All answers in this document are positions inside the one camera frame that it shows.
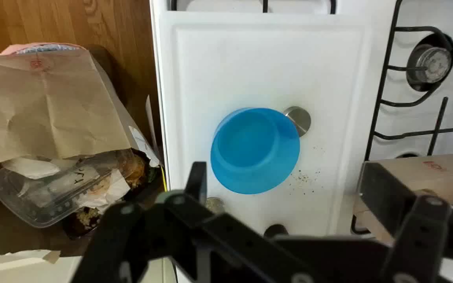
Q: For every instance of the white gas stove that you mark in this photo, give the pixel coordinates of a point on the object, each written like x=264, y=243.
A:
x=393, y=15

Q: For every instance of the round metal lid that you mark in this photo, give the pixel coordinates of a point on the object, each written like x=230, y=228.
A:
x=299, y=118

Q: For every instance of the brown cardboard box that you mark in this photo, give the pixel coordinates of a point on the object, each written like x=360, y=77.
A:
x=441, y=173

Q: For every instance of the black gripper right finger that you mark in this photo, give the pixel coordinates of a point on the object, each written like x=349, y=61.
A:
x=420, y=235

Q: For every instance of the black cylindrical shaker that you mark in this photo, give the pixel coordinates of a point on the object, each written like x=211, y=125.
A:
x=275, y=229

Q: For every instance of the clear plastic food container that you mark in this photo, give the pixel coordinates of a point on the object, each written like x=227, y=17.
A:
x=43, y=193

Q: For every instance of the white crumpled paper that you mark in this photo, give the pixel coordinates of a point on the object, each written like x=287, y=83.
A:
x=11, y=264

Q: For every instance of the white plastic cutting board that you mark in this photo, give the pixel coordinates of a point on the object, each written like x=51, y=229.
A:
x=227, y=62

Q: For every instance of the blue plastic bowl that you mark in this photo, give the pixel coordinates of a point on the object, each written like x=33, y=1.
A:
x=252, y=151

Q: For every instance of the round stove burner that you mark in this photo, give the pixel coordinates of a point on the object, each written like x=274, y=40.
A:
x=431, y=62

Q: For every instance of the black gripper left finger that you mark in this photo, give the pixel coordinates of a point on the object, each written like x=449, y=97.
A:
x=132, y=240

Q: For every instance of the brown paper bag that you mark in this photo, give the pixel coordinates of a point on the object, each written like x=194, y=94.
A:
x=43, y=103

